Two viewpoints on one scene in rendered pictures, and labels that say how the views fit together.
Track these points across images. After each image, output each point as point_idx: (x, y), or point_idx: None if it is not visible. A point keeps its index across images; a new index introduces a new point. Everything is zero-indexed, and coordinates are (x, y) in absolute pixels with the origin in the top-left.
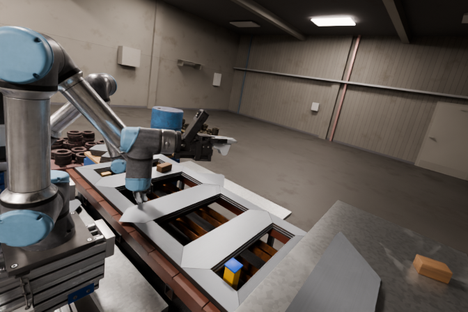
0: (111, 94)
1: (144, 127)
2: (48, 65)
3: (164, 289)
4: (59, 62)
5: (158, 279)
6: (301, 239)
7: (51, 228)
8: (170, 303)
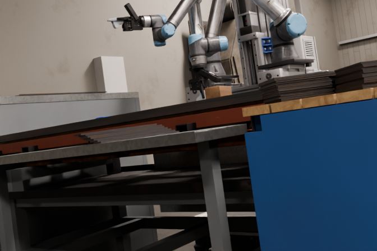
0: None
1: (155, 14)
2: None
3: (164, 170)
4: None
5: (173, 170)
6: (53, 94)
7: (189, 59)
8: (155, 170)
